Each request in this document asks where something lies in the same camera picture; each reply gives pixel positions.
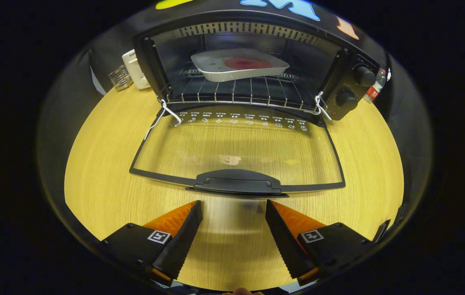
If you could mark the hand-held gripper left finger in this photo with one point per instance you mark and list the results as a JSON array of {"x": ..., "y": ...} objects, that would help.
[{"x": 181, "y": 239}]

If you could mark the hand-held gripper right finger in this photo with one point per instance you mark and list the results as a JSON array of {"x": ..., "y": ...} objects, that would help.
[{"x": 283, "y": 241}]

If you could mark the glass toaster oven door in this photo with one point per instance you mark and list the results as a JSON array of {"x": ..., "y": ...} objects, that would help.
[{"x": 236, "y": 182}]

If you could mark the white square plate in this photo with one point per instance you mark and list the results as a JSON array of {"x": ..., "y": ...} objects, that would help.
[{"x": 216, "y": 69}]

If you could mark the black toaster oven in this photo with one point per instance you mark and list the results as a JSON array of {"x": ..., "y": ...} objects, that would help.
[{"x": 351, "y": 78}]

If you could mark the pink round ham slice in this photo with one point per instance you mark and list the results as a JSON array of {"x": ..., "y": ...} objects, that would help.
[{"x": 249, "y": 63}]

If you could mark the white bread toaster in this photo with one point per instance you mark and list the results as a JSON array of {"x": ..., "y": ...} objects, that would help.
[{"x": 136, "y": 71}]

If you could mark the black chair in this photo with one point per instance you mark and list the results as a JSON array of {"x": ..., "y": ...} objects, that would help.
[{"x": 382, "y": 231}]

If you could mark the clear plastic water bottle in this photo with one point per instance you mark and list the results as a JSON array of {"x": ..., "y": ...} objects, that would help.
[{"x": 375, "y": 88}]

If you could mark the black backdrop cloth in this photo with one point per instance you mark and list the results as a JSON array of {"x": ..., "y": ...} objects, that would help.
[{"x": 105, "y": 45}]

